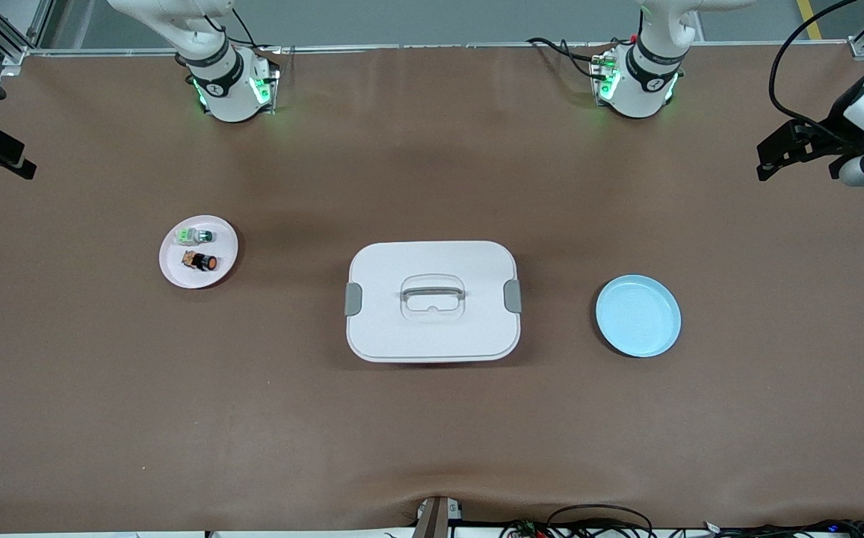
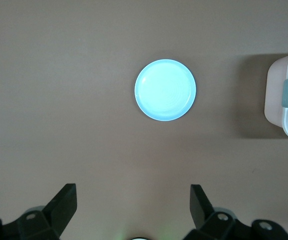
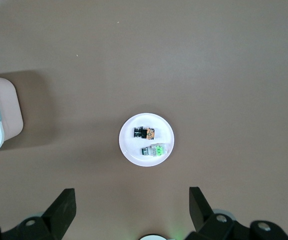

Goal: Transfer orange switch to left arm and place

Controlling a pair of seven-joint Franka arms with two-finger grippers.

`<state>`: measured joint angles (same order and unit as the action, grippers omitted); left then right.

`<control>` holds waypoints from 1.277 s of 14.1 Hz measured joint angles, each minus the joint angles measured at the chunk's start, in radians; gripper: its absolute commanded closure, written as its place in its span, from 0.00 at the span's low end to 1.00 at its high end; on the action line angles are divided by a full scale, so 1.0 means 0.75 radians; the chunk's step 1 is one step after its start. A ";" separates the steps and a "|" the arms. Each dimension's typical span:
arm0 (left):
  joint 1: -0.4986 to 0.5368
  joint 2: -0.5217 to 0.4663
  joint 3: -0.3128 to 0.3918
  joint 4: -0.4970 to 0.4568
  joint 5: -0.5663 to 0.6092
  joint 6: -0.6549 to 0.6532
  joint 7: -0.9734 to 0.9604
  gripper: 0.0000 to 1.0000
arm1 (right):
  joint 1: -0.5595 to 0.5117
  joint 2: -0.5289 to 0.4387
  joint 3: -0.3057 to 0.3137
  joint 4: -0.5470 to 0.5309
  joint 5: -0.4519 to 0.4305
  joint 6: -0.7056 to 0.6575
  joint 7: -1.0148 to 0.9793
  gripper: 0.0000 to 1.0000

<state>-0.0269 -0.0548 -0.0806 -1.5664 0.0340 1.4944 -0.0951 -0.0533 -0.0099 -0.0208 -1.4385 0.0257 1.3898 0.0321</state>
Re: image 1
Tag brown table mat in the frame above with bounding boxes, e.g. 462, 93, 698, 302
0, 43, 864, 533

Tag black looped cable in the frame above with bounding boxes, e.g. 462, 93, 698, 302
546, 504, 655, 538

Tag coloured wire bundle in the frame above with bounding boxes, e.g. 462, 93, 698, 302
498, 518, 552, 538

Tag pink round plate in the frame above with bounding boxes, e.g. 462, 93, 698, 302
159, 215, 239, 290

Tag metal table edge rail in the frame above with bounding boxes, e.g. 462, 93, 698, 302
25, 41, 864, 57

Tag light blue round plate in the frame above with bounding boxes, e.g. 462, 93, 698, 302
595, 274, 682, 359

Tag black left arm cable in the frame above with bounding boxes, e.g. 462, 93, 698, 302
768, 0, 860, 143

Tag black base power cable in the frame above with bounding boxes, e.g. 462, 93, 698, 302
526, 36, 614, 81

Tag black cable bundle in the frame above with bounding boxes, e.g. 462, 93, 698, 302
701, 519, 864, 538

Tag white lidded storage box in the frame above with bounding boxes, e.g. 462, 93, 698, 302
345, 240, 522, 364

